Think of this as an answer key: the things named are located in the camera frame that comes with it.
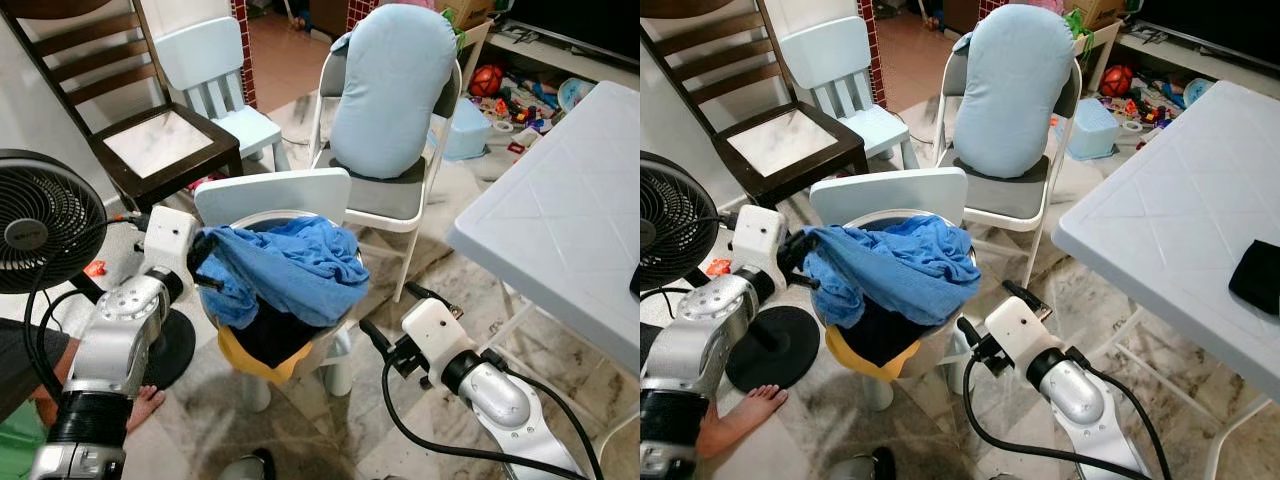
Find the blue shirt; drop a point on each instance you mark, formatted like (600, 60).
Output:
(900, 270)
(290, 270)

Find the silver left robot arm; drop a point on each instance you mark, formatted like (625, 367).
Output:
(700, 330)
(115, 330)

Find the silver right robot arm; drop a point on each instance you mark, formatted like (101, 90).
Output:
(1070, 390)
(490, 395)

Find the dark wooden chair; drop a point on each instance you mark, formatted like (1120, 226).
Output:
(185, 183)
(810, 180)

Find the small red packet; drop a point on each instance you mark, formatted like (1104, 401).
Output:
(717, 266)
(96, 267)

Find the dark navy garment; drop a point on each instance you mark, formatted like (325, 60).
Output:
(275, 335)
(885, 335)

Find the white kid chair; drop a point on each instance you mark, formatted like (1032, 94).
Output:
(270, 192)
(885, 192)

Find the black floor fan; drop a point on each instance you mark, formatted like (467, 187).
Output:
(25, 235)
(770, 350)

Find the white folding chair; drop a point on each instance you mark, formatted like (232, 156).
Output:
(1005, 200)
(385, 200)

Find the yellow cloth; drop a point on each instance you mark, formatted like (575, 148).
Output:
(850, 362)
(240, 360)

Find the white folding table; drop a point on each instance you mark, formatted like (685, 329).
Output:
(1170, 200)
(560, 220)

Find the grey robot leg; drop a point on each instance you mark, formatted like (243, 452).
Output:
(860, 465)
(245, 465)

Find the barefoot person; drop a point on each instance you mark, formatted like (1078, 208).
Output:
(25, 380)
(745, 415)

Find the light blue plastic stool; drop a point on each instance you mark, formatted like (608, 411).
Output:
(465, 130)
(1092, 130)

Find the light blue kid chair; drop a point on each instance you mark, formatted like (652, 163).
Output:
(820, 55)
(195, 55)

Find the light blue cushion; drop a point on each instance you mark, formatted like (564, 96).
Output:
(1015, 90)
(395, 90)

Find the red ball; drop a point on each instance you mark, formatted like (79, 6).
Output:
(1117, 80)
(487, 80)

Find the black garment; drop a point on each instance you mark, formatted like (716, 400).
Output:
(1258, 280)

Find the light blue plate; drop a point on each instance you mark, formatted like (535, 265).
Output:
(578, 93)
(1198, 92)

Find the black television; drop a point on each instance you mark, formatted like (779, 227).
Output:
(1220, 20)
(580, 20)

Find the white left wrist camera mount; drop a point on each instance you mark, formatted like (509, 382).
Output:
(758, 240)
(168, 240)

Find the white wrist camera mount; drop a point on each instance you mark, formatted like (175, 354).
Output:
(758, 240)
(168, 240)
(435, 335)
(1020, 335)

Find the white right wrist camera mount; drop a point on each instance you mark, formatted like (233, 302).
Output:
(1020, 335)
(435, 335)

